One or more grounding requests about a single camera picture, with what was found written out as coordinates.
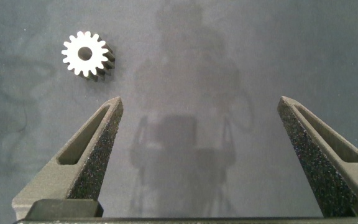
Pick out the dark mat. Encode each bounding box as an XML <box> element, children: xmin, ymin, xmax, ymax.
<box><xmin>0</xmin><ymin>0</ymin><xmax>358</xmax><ymax>218</ymax></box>

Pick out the large steel gear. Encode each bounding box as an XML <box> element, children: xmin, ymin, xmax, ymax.
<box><xmin>60</xmin><ymin>30</ymin><xmax>116</xmax><ymax>83</ymax></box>

